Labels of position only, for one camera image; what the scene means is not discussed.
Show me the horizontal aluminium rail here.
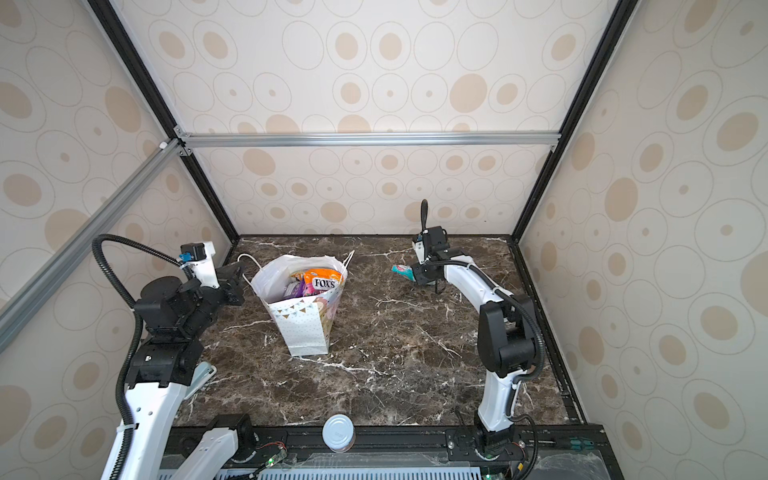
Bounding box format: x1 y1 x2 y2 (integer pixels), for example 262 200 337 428
181 131 560 148

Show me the light green plastic piece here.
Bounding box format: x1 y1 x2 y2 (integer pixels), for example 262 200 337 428
184 362 217 400

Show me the orange red Fox's packet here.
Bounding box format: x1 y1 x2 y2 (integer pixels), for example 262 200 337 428
297 268 344 297

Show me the white round cap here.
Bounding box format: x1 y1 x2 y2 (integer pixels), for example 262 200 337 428
322 414 356 453

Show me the black frame post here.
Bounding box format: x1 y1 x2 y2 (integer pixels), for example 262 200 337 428
511 0 639 245
85 0 240 245

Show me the left black frame post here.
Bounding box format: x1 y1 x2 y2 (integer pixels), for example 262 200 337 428
85 0 240 245

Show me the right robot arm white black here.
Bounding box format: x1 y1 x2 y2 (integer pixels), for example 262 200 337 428
410 200 545 460

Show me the left diagonal aluminium rail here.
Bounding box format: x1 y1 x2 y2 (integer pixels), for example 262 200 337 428
1 139 181 349

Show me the white paper bag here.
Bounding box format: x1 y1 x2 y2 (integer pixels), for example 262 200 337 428
248 252 354 356

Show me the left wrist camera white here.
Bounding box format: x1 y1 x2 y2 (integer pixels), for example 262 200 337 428
179 241 219 289

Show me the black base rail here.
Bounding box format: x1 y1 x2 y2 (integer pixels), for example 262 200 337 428
210 423 623 479

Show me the teal Fox's candy packet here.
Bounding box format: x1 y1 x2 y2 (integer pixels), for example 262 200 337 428
391 265 416 282

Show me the right black frame post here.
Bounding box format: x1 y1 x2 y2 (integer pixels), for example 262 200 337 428
511 0 639 245

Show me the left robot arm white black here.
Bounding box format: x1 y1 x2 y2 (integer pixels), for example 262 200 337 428
91 234 244 479

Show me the purple candy packet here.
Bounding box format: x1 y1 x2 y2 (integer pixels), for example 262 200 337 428
283 279 304 300

